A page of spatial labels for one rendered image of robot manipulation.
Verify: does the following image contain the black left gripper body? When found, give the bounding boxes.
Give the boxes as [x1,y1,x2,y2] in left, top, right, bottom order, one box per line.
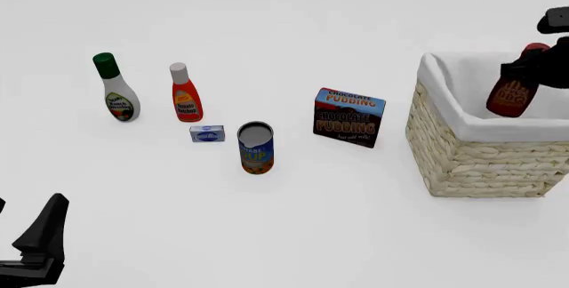
[0,254,67,286]

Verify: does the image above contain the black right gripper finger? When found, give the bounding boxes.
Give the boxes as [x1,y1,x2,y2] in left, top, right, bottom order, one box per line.
[500,52,546,86]

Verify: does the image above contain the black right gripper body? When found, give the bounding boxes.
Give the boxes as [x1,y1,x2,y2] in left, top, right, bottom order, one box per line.
[539,36,569,90]

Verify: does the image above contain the dark red bbq sauce bottle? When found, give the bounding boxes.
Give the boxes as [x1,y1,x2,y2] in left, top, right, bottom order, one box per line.
[485,43,552,118]

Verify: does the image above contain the wicker basket with white liner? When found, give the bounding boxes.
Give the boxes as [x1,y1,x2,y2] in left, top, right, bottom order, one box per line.
[405,52,569,199]

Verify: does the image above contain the small black plate on stalk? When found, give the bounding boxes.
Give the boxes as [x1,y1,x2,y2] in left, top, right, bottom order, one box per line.
[536,6,569,37]

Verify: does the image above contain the ranch dressing bottle green cap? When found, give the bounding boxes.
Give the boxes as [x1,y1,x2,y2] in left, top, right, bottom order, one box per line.
[92,52,141,124]

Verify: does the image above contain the chocolate pudding box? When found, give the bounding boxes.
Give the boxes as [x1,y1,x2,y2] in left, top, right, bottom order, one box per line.
[312,87,387,149]

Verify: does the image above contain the small blue white box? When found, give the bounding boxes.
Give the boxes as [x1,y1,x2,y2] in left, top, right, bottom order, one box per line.
[188,124,226,144]

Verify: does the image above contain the red ketchup bottle white cap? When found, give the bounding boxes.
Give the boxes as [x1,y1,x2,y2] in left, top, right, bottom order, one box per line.
[168,61,204,123]

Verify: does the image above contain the blue orange soup can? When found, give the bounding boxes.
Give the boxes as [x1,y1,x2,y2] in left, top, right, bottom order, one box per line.
[236,120,276,176]

